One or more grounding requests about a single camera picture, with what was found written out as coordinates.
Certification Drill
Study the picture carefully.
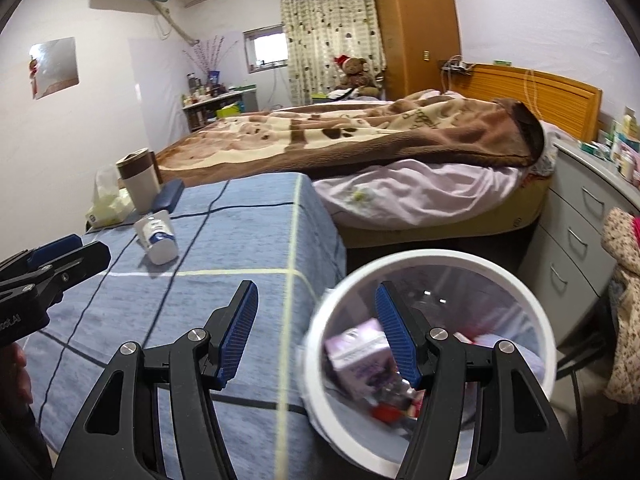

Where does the pink bed sheet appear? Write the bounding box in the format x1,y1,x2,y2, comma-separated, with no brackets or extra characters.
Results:
311,89,574,232

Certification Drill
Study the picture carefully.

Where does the white round trash bin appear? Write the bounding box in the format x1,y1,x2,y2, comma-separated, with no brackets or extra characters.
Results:
297,249,556,479

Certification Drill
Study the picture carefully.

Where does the floral padded jacket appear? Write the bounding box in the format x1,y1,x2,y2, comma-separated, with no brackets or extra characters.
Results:
601,208,639,404

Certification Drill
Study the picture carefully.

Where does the wooden wardrobe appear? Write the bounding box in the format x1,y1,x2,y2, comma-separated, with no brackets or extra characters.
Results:
375,0,461,100

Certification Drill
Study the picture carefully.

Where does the small shelf desk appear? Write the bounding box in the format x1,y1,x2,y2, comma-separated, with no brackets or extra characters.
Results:
182,84,258,132

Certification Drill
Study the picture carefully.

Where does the person left hand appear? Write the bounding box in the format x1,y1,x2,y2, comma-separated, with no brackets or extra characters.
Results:
1,342,32,413

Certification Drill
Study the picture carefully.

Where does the purple branch vase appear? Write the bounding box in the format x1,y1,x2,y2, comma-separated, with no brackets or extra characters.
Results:
182,34,240,87

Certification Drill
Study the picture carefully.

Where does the wooden headboard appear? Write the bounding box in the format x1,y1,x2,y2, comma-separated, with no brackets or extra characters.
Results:
444,64,602,142

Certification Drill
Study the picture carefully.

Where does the silver wall poster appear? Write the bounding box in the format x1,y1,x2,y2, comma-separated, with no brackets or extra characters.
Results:
28,37,79,100

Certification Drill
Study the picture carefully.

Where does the purple drink carton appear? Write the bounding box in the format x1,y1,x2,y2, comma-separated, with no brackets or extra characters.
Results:
324,318,397,400

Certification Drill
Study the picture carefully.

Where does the blue plaid table cloth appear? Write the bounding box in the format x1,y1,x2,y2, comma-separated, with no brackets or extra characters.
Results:
25,172,349,479

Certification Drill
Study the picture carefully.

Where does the grey drawer nightstand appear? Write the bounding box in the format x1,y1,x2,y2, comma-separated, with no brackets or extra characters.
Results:
518,140,639,344

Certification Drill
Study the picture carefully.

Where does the white blue paper cup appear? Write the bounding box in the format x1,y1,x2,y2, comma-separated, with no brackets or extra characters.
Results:
134,210,179,266

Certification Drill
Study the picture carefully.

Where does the window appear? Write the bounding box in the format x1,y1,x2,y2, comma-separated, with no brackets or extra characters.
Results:
243,24,288,74

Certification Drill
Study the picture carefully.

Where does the pink striped cloth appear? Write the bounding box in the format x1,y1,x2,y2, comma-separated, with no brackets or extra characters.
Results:
631,217,640,247

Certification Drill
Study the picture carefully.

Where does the brown white tumbler cup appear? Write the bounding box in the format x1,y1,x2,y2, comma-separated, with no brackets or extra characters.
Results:
116,148,160,214

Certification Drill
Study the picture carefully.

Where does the yellow tissue pack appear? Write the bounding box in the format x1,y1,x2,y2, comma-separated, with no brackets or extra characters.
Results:
86,165,134,229

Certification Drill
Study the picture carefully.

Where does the heart pattern curtain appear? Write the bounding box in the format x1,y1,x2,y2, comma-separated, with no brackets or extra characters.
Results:
280,0,386,105

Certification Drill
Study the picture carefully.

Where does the clear plastic bottle red label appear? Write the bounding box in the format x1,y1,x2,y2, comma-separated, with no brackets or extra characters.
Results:
370,379,424,426

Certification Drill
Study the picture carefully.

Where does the dark blue glasses case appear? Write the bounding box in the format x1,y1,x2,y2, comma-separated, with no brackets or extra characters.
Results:
151,179,184,214

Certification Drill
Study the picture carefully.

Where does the brown paw print blanket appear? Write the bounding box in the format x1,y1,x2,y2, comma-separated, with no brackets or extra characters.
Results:
156,94,546,186

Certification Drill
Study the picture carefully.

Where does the teddy bear santa hat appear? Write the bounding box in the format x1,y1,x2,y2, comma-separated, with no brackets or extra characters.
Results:
334,54,381,99

